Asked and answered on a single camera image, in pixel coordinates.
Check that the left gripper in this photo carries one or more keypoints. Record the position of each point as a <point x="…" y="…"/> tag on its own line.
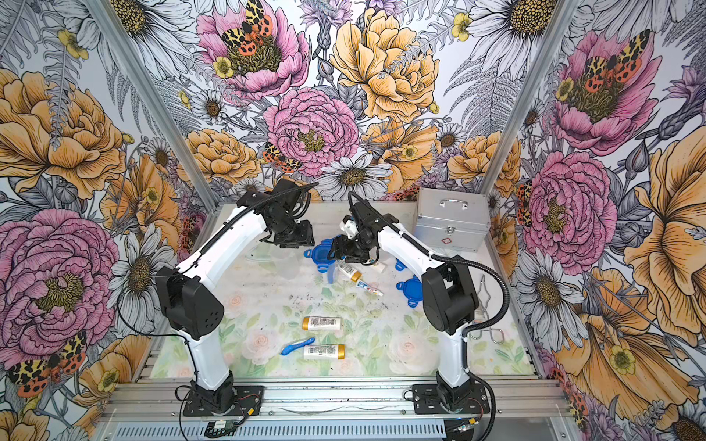
<point x="303" y="238"/>

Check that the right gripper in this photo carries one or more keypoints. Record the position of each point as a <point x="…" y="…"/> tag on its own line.
<point x="340" y="246"/>

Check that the white gold tube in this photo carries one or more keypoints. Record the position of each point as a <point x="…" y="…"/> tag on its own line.
<point x="328" y="352"/>
<point x="322" y="323"/>
<point x="379" y="267"/>
<point x="349" y="271"/>

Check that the clear plastic cup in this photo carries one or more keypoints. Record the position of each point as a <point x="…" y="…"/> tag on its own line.
<point x="330" y="274"/>
<point x="286" y="262"/>

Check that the blue lid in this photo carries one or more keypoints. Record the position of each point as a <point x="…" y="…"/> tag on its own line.
<point x="412" y="290"/>
<point x="322" y="256"/>
<point x="400" y="265"/>

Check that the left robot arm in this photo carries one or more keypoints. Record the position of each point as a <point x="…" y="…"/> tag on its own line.
<point x="186" y="295"/>

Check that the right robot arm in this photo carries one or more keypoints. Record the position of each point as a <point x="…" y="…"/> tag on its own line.
<point x="449" y="298"/>

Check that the small toothpaste middle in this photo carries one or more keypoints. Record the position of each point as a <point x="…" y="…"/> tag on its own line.
<point x="370" y="289"/>

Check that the silver metal case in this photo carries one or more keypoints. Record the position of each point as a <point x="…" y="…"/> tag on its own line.
<point x="452" y="219"/>

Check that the blue toothbrush near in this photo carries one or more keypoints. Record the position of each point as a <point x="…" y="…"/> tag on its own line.
<point x="296" y="346"/>

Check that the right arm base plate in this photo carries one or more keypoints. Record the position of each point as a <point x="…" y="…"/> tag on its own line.
<point x="433" y="399"/>

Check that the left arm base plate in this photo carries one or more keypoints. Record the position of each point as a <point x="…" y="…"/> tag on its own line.
<point x="230" y="401"/>

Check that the aluminium front rail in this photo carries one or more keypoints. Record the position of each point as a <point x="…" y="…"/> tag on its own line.
<point x="523" y="408"/>

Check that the left aluminium frame post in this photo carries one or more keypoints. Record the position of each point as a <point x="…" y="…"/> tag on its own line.
<point x="130" y="59"/>

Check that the aluminium frame post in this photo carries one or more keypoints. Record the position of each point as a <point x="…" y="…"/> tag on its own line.
<point x="559" y="24"/>
<point x="130" y="59"/>

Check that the right aluminium frame post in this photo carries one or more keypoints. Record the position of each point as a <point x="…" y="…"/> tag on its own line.
<point x="559" y="24"/>

